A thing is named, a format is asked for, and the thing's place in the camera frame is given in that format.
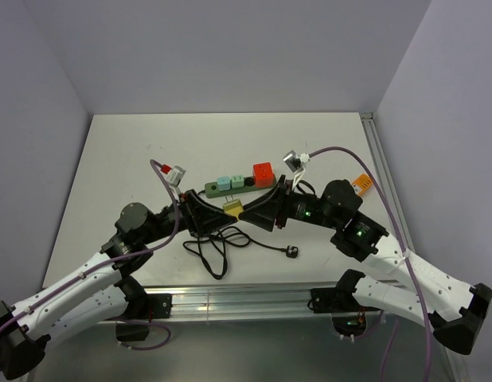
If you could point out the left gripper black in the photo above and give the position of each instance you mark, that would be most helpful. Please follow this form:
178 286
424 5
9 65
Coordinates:
200 216

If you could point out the green power strip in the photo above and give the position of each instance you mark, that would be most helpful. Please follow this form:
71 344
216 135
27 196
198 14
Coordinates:
211 191

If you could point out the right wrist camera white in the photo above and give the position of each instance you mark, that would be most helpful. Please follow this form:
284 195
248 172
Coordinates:
297 163

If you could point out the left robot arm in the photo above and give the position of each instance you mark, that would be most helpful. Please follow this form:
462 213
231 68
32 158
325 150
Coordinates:
103 287

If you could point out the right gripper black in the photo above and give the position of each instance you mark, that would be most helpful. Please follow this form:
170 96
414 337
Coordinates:
263 212

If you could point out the aluminium side rail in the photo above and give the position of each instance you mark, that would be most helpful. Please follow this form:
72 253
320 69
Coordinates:
382 169

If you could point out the orange power strip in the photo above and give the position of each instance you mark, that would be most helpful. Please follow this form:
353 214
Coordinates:
362 184

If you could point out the aluminium front rail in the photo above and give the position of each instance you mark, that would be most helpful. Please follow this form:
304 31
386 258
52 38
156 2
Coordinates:
230 302

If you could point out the red cube socket adapter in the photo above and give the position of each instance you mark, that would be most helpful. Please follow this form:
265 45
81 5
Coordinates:
263 175

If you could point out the yellow plug adapter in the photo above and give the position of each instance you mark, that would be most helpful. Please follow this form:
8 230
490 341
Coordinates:
233 206

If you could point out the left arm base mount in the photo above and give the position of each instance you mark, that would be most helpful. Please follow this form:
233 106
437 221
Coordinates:
146 309

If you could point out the teal wall charger plug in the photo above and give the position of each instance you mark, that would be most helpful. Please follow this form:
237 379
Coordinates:
223 184

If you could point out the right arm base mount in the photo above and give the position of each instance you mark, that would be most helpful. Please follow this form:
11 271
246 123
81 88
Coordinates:
349 318

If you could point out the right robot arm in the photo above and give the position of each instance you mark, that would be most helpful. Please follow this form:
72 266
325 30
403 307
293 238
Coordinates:
453 310

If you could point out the green wall charger plug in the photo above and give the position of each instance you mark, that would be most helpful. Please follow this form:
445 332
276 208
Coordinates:
237 181

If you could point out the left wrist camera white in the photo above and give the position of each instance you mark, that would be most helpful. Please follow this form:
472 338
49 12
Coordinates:
174 176

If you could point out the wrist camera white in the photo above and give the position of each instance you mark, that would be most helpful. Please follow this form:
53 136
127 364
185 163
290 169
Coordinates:
297 163
174 176

